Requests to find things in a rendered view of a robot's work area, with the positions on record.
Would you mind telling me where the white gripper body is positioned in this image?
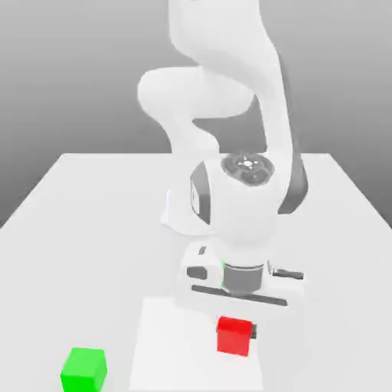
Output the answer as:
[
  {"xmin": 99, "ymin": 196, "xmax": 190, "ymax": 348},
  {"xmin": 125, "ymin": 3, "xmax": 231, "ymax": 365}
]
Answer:
[{"xmin": 175, "ymin": 275, "xmax": 308, "ymax": 320}]

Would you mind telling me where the small red cube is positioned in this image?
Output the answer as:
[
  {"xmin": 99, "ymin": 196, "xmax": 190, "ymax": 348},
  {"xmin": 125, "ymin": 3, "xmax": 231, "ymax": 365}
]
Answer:
[{"xmin": 216, "ymin": 315, "xmax": 253, "ymax": 358}]

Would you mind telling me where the small green cube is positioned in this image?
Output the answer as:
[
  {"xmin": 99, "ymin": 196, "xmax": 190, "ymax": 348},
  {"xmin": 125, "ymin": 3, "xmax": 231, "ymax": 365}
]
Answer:
[{"xmin": 60, "ymin": 347, "xmax": 109, "ymax": 392}]

